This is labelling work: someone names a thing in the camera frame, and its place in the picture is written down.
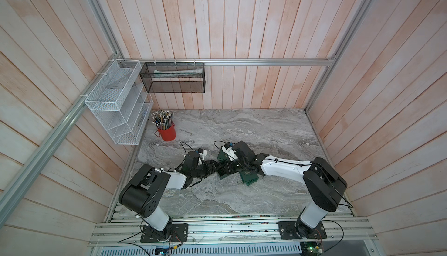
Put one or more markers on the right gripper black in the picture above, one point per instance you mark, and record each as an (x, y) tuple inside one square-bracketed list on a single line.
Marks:
[(229, 163)]

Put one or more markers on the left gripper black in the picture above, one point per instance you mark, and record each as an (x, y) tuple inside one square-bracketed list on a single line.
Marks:
[(209, 169)]

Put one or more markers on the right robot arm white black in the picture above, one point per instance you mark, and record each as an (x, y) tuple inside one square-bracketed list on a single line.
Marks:
[(325, 185)]

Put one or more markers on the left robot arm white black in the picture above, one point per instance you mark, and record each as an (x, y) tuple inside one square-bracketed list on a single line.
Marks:
[(145, 189)]

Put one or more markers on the right green jewelry box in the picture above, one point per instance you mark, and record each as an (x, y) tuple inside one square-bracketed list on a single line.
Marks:
[(223, 174)]

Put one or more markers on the green jewelry box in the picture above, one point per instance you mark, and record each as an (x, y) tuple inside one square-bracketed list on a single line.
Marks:
[(222, 156), (223, 174)]

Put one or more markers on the left green jewelry box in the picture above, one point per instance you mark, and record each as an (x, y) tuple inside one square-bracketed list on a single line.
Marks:
[(222, 156)]

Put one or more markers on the red pencil cup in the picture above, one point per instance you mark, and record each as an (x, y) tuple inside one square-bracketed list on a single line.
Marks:
[(167, 135)]

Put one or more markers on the pencils bundle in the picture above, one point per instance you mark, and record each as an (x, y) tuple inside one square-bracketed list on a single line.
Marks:
[(163, 119)]

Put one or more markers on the black mesh basket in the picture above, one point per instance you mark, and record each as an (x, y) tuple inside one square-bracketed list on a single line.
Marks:
[(173, 77)]

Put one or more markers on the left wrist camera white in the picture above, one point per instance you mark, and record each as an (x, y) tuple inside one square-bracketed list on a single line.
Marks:
[(202, 154)]

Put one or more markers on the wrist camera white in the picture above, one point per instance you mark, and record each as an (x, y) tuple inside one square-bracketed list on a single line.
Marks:
[(229, 152), (202, 154)]

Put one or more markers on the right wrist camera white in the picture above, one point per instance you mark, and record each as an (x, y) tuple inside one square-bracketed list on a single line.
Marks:
[(229, 152)]

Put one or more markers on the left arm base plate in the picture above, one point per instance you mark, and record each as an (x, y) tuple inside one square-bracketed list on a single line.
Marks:
[(172, 233)]

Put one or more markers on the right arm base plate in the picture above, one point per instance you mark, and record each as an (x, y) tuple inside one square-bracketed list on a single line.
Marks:
[(290, 230)]

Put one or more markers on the aluminium frame rail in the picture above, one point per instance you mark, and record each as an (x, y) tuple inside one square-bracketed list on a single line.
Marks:
[(248, 62)]

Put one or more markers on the white wire mesh shelf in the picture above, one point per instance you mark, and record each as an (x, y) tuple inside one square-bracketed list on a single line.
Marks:
[(120, 103)]

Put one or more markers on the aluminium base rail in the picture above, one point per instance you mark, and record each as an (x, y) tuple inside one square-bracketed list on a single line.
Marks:
[(233, 229)]

